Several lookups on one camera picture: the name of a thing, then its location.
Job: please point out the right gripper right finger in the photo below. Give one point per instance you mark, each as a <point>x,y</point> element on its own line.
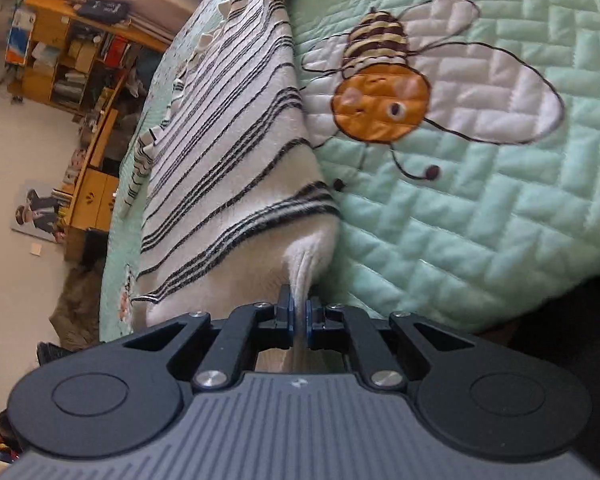
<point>350,332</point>

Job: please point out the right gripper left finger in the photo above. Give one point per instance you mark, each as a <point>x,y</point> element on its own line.
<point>238,340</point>

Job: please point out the white striped knit sweater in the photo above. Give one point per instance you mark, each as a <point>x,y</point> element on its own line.
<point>236,206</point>

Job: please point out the olive green jacket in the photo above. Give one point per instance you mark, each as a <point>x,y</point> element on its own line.
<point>76,316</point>

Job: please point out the wooden corner desk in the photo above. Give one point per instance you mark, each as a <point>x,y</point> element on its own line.
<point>92,200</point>

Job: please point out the child pilot portrait poster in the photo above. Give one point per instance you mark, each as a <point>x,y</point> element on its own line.
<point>41,211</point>

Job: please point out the green quilted bee bedspread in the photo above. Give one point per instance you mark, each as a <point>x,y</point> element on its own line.
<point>506,228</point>

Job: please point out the wooden bookshelf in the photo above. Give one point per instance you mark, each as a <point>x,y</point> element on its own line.
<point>70,62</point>

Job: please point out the dark hanging tote bag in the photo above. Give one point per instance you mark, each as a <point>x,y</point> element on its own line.
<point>104,11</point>

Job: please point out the white wall switch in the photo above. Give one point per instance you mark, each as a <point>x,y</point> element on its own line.
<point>36,249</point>

